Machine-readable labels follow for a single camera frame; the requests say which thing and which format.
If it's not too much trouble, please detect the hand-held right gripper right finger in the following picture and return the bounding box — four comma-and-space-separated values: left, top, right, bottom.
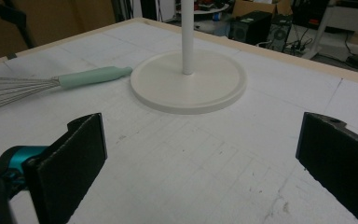
295, 111, 358, 224

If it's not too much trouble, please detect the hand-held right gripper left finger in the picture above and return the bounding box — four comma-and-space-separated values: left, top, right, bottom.
22, 112, 108, 224

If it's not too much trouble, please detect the wire whisk with green handle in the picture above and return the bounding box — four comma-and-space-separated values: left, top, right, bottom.
0, 65, 134, 115

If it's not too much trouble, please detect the white stand with round base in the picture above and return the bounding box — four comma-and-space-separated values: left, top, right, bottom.
130, 0, 248, 116

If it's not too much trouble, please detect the black stand leg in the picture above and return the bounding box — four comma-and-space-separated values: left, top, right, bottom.
22, 26, 37, 49

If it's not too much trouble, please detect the white desk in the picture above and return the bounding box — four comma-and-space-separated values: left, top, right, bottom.
302, 0, 358, 61

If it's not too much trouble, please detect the grey computer tower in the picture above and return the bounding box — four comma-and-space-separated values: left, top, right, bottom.
266, 15, 294, 53

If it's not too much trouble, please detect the black computer tower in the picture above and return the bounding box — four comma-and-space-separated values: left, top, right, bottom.
229, 10, 273, 47

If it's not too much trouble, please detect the cardboard box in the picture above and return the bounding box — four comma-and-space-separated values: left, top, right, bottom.
232, 0, 294, 19

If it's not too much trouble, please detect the round white table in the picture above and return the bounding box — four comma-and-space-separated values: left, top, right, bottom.
176, 3, 231, 16

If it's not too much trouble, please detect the bundle of black cables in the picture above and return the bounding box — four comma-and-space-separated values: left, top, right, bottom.
284, 27, 314, 56

